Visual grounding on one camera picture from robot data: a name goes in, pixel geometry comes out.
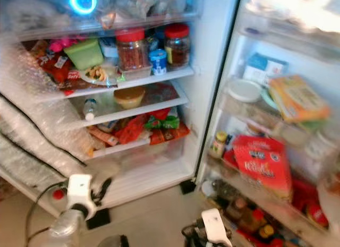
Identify round white lidded tub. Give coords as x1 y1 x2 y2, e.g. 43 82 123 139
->
227 78 264 104

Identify red lid jar dark contents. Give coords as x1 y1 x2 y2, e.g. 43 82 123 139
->
164 23 191 70

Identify red snack packet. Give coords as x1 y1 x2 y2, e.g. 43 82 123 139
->
32 40 78 94

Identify silver bubble foil sheet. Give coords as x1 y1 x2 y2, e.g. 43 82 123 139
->
0 45 101 193

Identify black fridge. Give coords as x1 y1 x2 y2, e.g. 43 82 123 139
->
0 0 340 247

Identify orange flat food package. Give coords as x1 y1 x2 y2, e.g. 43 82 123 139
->
268 74 332 124

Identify small white capped bottle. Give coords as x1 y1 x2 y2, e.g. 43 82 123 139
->
84 98 99 122

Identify red lid jar with flakes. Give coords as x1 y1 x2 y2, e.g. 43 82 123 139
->
116 28 147 73

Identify red capped bottle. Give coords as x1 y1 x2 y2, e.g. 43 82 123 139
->
50 189 65 201

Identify black fridge foot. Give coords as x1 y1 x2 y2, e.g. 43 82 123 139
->
180 179 198 195

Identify green sachet packets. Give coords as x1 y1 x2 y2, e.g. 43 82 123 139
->
144 115 181 131

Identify yellow lid glass jar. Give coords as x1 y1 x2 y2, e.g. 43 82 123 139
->
209 131 228 160

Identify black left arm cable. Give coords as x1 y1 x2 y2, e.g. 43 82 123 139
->
25 182 70 243

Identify orange plastic bowl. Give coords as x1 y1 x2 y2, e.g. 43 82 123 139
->
113 87 146 110

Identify green plastic container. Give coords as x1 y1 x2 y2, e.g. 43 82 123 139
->
65 38 104 71

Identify red orange sachet packets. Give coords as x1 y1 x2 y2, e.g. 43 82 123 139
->
88 112 191 147

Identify blue white carton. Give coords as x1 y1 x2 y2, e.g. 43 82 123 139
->
243 52 291 86

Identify large red food package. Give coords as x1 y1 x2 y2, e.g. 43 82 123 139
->
232 135 293 201

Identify plate with food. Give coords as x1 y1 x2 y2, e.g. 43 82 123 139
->
79 65 121 88

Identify glowing blue fridge dial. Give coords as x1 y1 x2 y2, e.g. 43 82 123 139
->
69 0 98 16

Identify pink plastic item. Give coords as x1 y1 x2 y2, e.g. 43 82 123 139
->
50 39 75 53

